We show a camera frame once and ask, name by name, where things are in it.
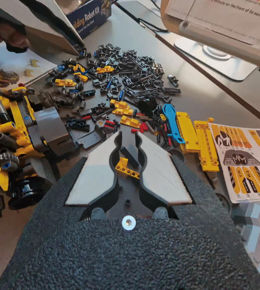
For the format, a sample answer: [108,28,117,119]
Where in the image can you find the yellow grey sticker sheet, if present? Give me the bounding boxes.
[208,122,260,203]

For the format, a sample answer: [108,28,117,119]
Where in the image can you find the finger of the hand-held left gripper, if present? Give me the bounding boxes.
[0,0,79,56]
[21,0,85,48]

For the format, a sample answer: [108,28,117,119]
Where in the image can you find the adjoining grey table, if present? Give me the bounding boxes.
[111,0,260,129]

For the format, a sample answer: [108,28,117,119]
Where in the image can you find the blue brick separator tool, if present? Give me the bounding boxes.
[163,104,186,144]

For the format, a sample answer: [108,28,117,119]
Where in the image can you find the building instruction booklet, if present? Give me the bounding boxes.
[0,43,58,89]

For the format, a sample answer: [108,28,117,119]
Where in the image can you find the black cable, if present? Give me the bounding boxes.
[112,0,169,33]

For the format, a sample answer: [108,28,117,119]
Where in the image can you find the printed instruction sheet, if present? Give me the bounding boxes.
[165,0,260,52]

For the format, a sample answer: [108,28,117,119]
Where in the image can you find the pile of brick parts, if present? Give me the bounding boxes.
[46,43,220,205]

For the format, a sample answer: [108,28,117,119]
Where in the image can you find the blue cardboard box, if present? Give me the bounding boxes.
[65,0,112,39]

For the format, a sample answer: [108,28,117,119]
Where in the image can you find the yellow grey toy brick vehicle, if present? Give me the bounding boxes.
[0,84,78,218]

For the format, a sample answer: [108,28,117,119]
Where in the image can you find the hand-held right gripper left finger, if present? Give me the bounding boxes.
[66,131,122,206]

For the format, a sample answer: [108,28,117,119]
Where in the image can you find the person's left hand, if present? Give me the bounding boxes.
[0,20,29,50]

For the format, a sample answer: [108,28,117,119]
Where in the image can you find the wooden document stand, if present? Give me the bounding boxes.
[160,0,260,81]

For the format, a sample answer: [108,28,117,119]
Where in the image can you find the grey desk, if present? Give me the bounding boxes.
[0,5,260,290]

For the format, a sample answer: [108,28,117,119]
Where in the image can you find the black rubber tyre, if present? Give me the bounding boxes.
[138,96,157,114]

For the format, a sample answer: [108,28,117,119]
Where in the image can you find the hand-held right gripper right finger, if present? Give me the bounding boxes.
[135,131,192,206]

